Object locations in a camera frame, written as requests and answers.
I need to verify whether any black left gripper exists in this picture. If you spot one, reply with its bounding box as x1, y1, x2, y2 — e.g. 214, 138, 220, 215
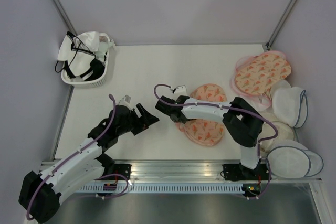
117, 103, 159, 136

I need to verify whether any floral mesh laundry bag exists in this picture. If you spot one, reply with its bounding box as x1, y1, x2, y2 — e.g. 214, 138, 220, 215
178, 83, 228, 147

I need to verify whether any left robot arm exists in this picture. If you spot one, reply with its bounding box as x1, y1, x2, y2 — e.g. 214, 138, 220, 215
18, 103, 159, 223

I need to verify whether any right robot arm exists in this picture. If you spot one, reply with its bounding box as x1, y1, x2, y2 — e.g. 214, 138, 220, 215
155, 95, 264, 179

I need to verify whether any white plastic laundry basket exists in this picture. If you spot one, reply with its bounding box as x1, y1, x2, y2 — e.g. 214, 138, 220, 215
61, 33, 109, 89

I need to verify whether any black bra in basket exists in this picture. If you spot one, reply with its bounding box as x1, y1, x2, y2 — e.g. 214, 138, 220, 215
54, 31, 107, 80

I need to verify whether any floral laundry bag on pile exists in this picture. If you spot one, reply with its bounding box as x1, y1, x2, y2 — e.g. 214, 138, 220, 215
234, 50, 291, 97

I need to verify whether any cream laundry bag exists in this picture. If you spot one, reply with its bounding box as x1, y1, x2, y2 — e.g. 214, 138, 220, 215
259, 112, 295, 156

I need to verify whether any white blue-trimmed laundry bag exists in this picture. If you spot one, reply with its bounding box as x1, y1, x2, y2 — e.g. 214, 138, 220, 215
272, 87, 309, 129

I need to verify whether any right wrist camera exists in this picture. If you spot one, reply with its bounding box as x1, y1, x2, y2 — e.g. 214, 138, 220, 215
170, 85, 187, 95

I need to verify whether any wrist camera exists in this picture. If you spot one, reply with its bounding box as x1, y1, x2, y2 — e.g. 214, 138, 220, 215
170, 85, 187, 95
117, 95, 132, 110

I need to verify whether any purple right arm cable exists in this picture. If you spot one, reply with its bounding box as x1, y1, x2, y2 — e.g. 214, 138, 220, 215
153, 83, 280, 200

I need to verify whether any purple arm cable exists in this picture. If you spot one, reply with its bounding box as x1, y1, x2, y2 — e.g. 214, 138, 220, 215
26, 93, 129, 221
153, 83, 280, 200

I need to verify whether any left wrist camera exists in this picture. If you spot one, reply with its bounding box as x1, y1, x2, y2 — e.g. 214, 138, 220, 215
117, 95, 132, 110

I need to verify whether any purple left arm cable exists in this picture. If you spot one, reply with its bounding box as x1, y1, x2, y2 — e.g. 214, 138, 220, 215
26, 93, 129, 221

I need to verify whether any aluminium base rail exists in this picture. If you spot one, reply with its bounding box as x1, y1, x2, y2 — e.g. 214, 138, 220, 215
115, 159, 239, 183

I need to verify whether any white slotted cable duct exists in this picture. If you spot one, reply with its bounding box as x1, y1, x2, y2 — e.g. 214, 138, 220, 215
77, 182, 244, 194

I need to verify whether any left aluminium frame post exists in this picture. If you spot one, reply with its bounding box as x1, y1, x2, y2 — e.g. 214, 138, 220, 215
51, 0, 77, 34

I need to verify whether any aluminium frame post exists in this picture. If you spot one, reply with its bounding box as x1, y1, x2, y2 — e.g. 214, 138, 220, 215
51, 0, 77, 34
263, 0, 298, 51

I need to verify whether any right aluminium frame post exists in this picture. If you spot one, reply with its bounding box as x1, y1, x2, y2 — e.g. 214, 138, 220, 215
263, 0, 298, 51

